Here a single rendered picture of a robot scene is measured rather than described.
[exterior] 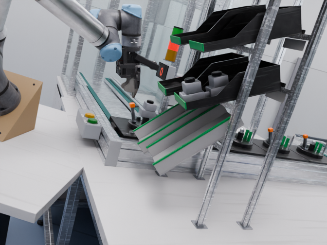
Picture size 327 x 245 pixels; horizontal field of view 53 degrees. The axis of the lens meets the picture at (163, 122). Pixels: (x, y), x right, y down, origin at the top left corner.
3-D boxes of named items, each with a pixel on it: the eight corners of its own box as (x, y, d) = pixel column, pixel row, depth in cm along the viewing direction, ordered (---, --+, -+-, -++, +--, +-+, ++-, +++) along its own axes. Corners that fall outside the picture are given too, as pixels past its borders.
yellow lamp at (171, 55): (167, 60, 152) (170, 49, 151) (163, 58, 156) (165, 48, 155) (176, 62, 154) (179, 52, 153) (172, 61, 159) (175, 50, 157)
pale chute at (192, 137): (160, 176, 94) (152, 164, 92) (153, 157, 106) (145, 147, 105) (245, 125, 94) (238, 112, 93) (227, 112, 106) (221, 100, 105)
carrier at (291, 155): (271, 159, 157) (281, 135, 154) (243, 140, 178) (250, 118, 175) (307, 164, 167) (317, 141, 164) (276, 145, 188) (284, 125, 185)
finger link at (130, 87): (122, 98, 136) (122, 76, 132) (136, 97, 138) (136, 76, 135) (124, 100, 134) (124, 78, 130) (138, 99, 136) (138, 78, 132)
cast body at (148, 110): (140, 116, 136) (145, 100, 134) (137, 113, 140) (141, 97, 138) (159, 119, 140) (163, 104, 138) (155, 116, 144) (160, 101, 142)
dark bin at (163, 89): (165, 96, 103) (162, 73, 101) (158, 88, 115) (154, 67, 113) (250, 78, 107) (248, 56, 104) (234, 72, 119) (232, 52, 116)
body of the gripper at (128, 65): (115, 74, 135) (115, 44, 130) (135, 73, 138) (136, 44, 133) (120, 79, 129) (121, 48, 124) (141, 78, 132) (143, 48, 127)
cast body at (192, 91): (183, 106, 93) (180, 81, 91) (180, 101, 97) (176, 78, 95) (212, 99, 94) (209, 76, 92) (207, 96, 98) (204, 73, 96)
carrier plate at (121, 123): (122, 140, 126) (123, 134, 125) (109, 119, 147) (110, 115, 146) (177, 147, 136) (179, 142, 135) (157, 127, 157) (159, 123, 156)
